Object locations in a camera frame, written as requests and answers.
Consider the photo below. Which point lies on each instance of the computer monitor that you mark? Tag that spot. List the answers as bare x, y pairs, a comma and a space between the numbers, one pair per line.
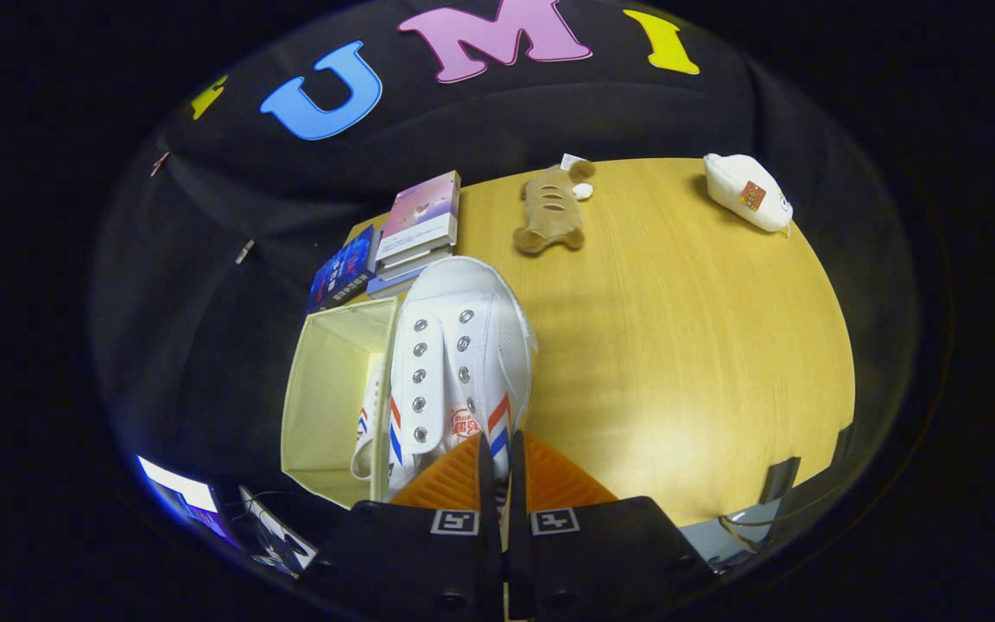
178, 488

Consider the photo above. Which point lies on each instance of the white striped canvas shoe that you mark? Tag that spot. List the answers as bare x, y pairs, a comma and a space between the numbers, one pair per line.
370, 415
463, 345

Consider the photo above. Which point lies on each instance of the pink cover book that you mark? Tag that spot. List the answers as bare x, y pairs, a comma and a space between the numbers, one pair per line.
424, 212

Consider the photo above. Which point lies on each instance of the cream fabric storage box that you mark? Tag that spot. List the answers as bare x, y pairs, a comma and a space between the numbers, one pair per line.
329, 406

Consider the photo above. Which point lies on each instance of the black backdrop cloth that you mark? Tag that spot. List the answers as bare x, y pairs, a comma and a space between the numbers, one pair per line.
204, 328

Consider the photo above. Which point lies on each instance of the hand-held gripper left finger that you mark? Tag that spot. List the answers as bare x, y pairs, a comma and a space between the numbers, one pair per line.
487, 484

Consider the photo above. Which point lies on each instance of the copper clip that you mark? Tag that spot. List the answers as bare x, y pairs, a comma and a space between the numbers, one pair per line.
159, 162

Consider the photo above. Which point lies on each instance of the silver clip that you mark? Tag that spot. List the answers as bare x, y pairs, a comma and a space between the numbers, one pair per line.
244, 251

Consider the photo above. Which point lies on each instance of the light blue book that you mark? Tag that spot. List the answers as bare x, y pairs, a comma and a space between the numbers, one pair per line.
389, 283

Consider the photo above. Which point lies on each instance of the white plush pouch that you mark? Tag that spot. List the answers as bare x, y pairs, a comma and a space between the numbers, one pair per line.
744, 194

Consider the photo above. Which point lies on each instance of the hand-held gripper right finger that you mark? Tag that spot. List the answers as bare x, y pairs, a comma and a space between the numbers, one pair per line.
516, 484

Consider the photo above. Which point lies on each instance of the blue hardcover book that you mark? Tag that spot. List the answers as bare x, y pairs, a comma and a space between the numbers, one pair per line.
342, 272

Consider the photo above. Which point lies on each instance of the brown plush toy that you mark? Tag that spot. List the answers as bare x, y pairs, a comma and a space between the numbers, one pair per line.
554, 212

